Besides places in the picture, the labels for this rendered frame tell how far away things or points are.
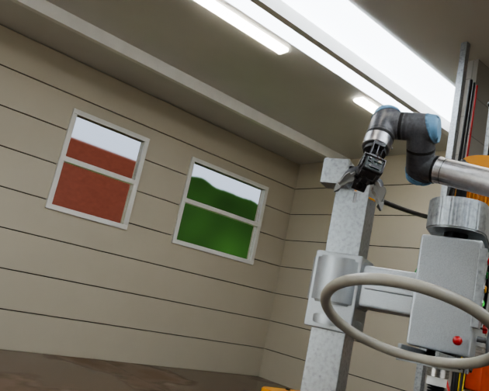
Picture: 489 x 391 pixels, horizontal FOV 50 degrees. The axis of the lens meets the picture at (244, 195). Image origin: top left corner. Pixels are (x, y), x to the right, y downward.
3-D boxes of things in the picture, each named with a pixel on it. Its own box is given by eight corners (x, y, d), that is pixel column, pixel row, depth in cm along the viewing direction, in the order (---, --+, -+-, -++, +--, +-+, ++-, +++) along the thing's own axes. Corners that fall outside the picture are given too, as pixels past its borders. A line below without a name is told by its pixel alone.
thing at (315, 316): (289, 320, 293) (302, 248, 301) (334, 330, 311) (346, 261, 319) (331, 330, 264) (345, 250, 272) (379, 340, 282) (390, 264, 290)
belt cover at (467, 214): (449, 271, 282) (452, 240, 285) (501, 278, 269) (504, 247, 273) (415, 233, 201) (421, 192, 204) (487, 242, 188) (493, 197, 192)
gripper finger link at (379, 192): (386, 203, 155) (374, 176, 159) (378, 212, 160) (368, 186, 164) (395, 202, 155) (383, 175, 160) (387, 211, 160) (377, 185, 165)
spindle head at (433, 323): (421, 353, 224) (435, 250, 233) (477, 366, 214) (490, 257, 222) (404, 351, 194) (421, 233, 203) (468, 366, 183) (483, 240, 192)
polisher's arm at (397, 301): (296, 296, 285) (304, 250, 290) (320, 303, 314) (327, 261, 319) (439, 324, 246) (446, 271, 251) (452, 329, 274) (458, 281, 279)
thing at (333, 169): (312, 183, 300) (317, 158, 303) (335, 192, 309) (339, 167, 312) (337, 180, 283) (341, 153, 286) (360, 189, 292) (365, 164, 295)
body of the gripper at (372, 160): (358, 165, 158) (369, 136, 164) (350, 180, 165) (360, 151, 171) (383, 175, 157) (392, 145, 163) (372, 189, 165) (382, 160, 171)
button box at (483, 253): (472, 328, 192) (481, 251, 198) (480, 330, 191) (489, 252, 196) (469, 326, 185) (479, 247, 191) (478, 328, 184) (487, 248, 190)
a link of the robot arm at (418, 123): (442, 143, 173) (403, 139, 178) (444, 109, 167) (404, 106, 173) (436, 154, 166) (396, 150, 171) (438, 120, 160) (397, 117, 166)
